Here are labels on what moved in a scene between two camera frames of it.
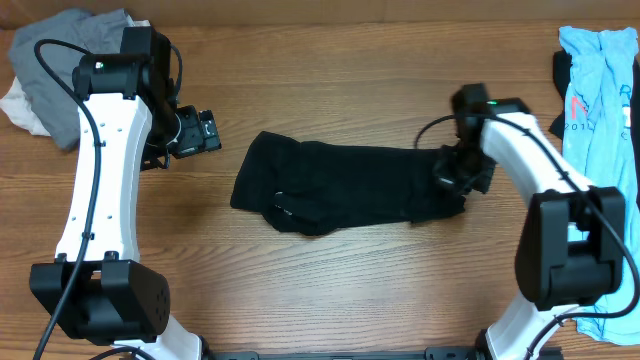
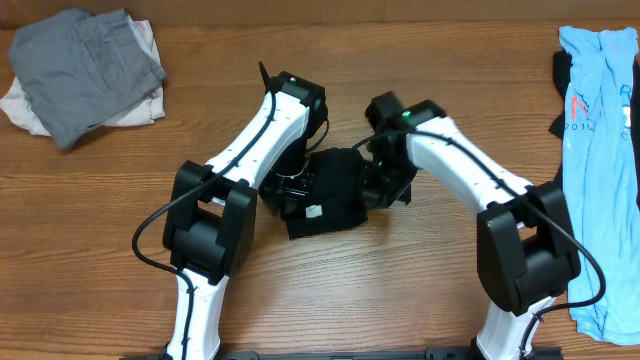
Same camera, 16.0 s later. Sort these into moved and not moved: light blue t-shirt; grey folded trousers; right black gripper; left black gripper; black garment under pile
Moved: right black gripper; left black gripper
Not moved: black garment under pile; light blue t-shirt; grey folded trousers
